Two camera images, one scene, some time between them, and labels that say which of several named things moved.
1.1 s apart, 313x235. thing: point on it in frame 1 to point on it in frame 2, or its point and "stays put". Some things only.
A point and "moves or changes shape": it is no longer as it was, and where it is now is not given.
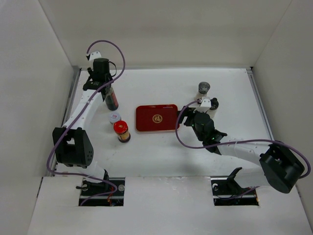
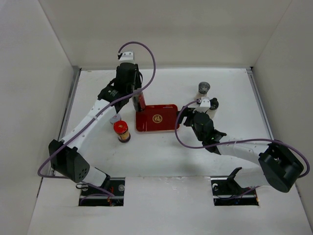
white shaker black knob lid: (214, 106) stays put
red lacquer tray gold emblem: (156, 118) stays put
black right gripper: (187, 112) stays put
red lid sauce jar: (121, 128) stays put
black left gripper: (91, 72) to (137, 83)
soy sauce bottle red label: (111, 100) moves or changes shape
